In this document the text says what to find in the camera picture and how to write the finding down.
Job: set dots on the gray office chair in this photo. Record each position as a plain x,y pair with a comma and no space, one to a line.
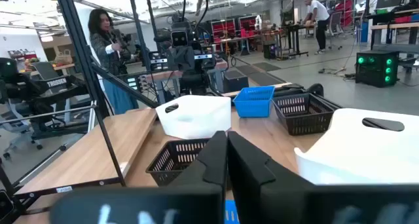
335,26
16,125

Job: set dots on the black computer case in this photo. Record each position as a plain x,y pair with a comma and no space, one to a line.
270,49

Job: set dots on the red storage rack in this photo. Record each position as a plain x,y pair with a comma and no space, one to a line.
224,29
343,11
248,26

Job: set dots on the white plastic basket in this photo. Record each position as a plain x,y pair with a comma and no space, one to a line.
193,119
360,158

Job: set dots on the black box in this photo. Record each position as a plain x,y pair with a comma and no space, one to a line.
235,81

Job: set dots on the black plastic basket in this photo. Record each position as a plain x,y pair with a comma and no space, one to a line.
162,179
304,129

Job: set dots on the black computer tower green lights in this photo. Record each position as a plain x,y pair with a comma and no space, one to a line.
376,70

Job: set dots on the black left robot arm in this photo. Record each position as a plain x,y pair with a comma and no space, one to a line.
55,84

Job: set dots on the blue bin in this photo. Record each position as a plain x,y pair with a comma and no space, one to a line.
364,32

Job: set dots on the blue plastic basket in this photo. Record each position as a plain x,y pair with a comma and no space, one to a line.
231,214
253,104

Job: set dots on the thin black frame post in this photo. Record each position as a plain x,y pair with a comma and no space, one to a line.
139,27

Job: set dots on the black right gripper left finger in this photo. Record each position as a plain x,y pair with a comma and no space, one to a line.
147,204

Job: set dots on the black standing desk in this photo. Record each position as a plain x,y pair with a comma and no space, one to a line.
294,40

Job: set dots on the wicker bag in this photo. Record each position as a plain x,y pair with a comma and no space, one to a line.
63,57

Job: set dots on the person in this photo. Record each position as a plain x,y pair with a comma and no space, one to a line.
319,14
104,57

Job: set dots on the black floor mat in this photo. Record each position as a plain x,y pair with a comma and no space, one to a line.
263,79
265,67

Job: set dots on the wooden workbench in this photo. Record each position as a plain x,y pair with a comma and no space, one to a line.
393,26

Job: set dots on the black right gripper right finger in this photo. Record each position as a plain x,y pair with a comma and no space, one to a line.
294,204

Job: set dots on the gray chair backrest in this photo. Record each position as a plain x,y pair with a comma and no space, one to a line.
44,70

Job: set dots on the black robot arm with camera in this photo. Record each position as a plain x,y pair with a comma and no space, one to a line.
185,57

